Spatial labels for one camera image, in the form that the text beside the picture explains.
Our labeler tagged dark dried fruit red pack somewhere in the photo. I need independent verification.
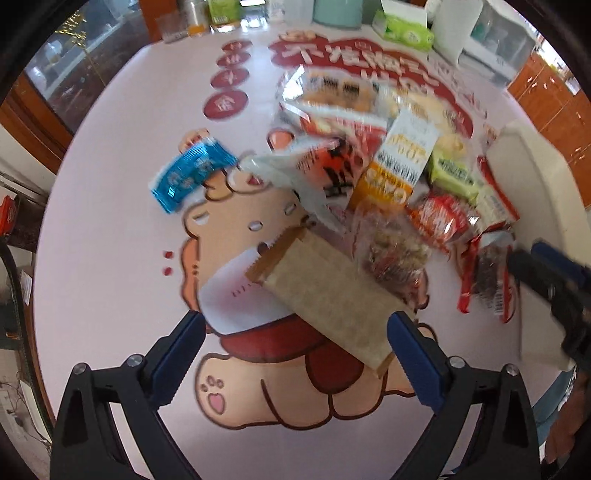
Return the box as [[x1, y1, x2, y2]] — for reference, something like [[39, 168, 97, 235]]
[[457, 230, 518, 324]]

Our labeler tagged brown paper cracker pack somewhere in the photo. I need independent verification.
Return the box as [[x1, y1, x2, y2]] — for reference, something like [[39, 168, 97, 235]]
[[245, 227, 415, 378]]

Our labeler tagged cream barcode snack packet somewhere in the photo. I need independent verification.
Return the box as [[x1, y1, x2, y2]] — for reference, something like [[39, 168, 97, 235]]
[[475, 180, 520, 232]]

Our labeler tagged mixed nuts clear bag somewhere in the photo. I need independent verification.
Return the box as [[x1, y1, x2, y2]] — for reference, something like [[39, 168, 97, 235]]
[[351, 203, 432, 311]]

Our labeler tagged red snack packet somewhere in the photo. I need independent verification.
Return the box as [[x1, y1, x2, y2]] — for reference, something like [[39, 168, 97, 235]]
[[406, 193, 481, 253]]

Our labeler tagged green snack packet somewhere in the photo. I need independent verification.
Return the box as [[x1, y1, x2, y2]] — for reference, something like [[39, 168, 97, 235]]
[[427, 149, 480, 205]]

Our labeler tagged blue snack packet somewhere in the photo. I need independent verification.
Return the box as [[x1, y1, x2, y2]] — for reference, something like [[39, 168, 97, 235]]
[[149, 136, 238, 214]]

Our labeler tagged orange oats bar pack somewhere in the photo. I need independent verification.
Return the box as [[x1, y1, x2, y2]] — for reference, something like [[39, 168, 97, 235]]
[[348, 108, 440, 212]]

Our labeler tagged white red noodle snack bag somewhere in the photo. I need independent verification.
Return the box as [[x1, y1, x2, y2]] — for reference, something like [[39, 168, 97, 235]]
[[239, 128, 369, 234]]

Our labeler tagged clear bag of small cakes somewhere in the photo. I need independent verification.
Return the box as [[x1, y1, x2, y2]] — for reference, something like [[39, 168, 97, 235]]
[[276, 65, 392, 125]]

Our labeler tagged white plastic storage bin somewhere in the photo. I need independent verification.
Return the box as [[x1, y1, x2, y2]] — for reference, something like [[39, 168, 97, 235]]
[[486, 120, 590, 371]]

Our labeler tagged red container on floor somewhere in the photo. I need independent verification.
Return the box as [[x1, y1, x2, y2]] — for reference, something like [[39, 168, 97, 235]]
[[0, 196, 18, 236]]

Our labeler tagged white countertop appliance with cover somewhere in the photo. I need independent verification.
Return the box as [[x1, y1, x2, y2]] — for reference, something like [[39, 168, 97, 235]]
[[432, 0, 537, 87]]

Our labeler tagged green tissue box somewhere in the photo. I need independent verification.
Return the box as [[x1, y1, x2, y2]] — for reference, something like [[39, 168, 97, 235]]
[[372, 1, 434, 52]]

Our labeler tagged drinking glass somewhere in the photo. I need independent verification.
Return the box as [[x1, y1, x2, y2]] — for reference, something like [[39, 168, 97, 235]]
[[156, 10, 188, 44]]

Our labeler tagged metal tin can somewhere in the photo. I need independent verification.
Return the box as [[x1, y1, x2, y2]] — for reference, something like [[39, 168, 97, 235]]
[[182, 0, 211, 37]]

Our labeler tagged teal canister with brown lid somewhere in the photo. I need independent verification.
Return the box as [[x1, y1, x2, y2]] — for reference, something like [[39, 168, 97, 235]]
[[312, 0, 363, 29]]

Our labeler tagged clear bottle green label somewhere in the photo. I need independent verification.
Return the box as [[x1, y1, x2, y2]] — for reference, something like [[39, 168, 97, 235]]
[[207, 0, 242, 33]]

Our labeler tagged small glass jar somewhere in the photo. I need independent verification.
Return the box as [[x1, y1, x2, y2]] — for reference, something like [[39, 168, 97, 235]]
[[239, 0, 267, 30]]

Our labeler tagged small white pill bottle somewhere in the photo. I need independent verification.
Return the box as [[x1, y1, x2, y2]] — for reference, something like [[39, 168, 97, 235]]
[[266, 0, 284, 23]]

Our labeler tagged white plastic bottle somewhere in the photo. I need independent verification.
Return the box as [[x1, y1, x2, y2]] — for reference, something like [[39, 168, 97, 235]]
[[283, 0, 315, 25]]

